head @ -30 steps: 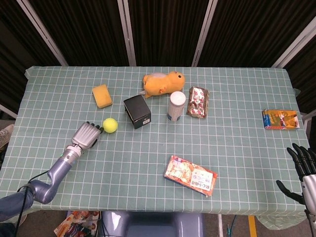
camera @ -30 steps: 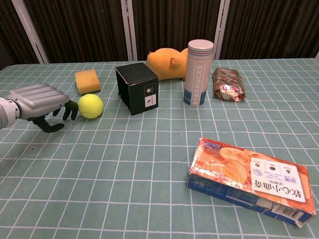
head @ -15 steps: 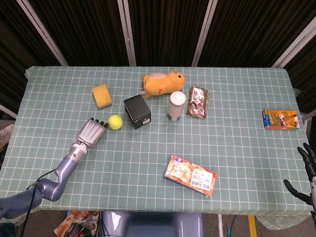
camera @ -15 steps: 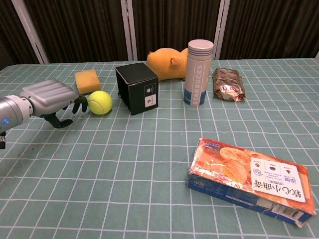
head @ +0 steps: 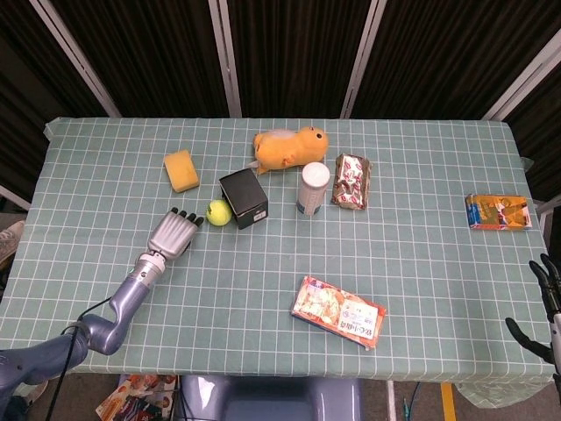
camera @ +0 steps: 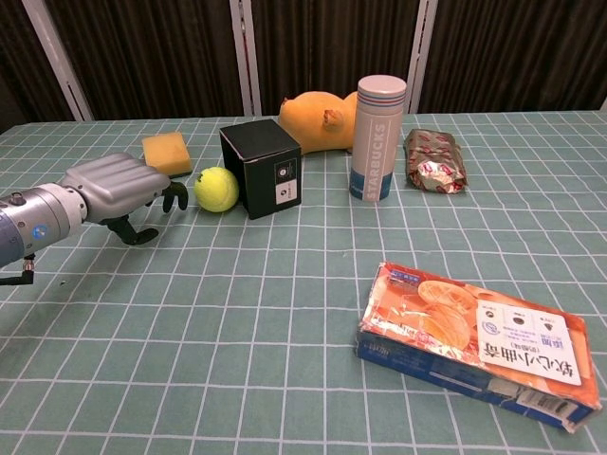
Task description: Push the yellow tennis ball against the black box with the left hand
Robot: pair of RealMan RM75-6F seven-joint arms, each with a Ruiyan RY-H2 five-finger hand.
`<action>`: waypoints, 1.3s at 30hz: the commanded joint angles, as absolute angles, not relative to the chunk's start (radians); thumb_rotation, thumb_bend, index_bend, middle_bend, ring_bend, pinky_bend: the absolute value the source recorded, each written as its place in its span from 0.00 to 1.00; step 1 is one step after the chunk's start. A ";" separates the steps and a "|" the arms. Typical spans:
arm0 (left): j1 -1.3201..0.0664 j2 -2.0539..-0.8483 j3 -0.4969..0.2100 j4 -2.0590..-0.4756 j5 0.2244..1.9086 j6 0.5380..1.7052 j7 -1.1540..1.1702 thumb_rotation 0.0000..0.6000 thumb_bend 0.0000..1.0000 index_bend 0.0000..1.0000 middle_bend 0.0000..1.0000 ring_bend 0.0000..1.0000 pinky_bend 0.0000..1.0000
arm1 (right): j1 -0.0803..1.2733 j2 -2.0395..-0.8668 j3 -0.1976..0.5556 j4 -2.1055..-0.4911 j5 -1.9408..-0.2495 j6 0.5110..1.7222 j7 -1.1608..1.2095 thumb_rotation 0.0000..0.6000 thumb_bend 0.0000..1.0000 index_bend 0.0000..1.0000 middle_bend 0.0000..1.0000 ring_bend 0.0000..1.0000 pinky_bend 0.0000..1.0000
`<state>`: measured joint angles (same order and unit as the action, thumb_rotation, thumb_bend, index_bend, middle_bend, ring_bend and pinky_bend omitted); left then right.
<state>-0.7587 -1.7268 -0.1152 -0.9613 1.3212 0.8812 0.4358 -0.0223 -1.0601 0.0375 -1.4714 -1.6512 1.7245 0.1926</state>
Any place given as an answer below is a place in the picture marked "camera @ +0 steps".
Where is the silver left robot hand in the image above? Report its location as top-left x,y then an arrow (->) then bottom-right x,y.
59,152 -> 190,246

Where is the yellow tennis ball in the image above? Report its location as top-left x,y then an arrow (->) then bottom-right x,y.
193,166 -> 240,214

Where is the black cardboard box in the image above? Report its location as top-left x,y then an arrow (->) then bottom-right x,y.
218,118 -> 304,221

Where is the orange biscuit box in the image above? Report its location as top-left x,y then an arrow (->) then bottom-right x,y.
353,262 -> 602,435

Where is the yellow sponge with green base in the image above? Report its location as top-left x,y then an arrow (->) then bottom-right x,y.
141,132 -> 193,180

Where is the dark brown curtain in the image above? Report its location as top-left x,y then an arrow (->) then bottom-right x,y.
0,0 -> 607,136

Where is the green checked tablecloth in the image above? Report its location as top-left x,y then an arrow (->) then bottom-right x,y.
0,110 -> 607,455

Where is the orange plush toy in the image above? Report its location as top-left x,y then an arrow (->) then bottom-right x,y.
277,90 -> 359,155

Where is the white Starbucks tumbler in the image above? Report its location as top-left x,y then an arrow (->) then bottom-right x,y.
348,75 -> 408,204

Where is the gold foil snack packet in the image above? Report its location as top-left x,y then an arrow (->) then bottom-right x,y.
402,128 -> 469,196

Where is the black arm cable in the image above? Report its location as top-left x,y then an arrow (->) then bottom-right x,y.
0,253 -> 37,287

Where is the white frame post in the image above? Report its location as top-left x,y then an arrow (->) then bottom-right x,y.
229,0 -> 263,117
21,0 -> 95,122
405,0 -> 439,114

